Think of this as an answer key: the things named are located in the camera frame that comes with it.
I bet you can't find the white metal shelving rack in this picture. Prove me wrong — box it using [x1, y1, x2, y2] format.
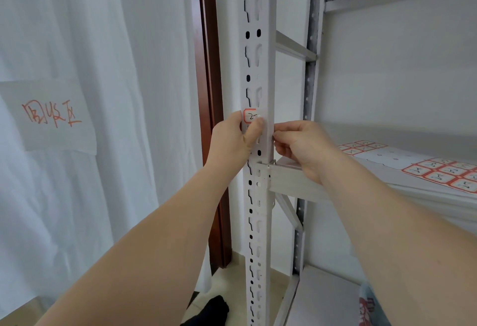
[238, 0, 477, 326]

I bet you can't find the person's left hand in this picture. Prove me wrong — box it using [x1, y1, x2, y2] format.
[205, 110, 266, 174]

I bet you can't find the white backing sheet with holes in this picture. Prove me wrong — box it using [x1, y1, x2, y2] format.
[357, 147, 434, 170]

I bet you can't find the paper sign with red writing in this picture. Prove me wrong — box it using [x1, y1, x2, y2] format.
[0, 79, 98, 156]

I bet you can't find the brown wooden door frame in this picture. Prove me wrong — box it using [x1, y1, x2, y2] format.
[188, 0, 234, 275]

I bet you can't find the white curtain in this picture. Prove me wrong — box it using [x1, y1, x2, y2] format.
[0, 0, 210, 326]

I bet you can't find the person's right hand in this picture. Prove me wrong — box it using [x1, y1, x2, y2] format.
[273, 120, 353, 185]

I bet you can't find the black fabric item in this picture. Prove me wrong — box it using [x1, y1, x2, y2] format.
[182, 295, 230, 326]

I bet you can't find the person's left forearm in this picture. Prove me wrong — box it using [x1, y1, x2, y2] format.
[35, 163, 243, 326]

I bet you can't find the small red-bordered sticker sheet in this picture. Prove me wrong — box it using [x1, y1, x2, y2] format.
[338, 140, 389, 157]

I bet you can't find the large red-bordered sticker sheet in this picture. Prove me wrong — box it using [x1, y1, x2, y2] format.
[402, 157, 477, 194]

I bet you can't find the red-bordered white label sticker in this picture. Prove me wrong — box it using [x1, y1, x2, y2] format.
[243, 108, 267, 124]

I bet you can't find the person's right forearm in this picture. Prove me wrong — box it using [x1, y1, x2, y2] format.
[318, 149, 477, 326]

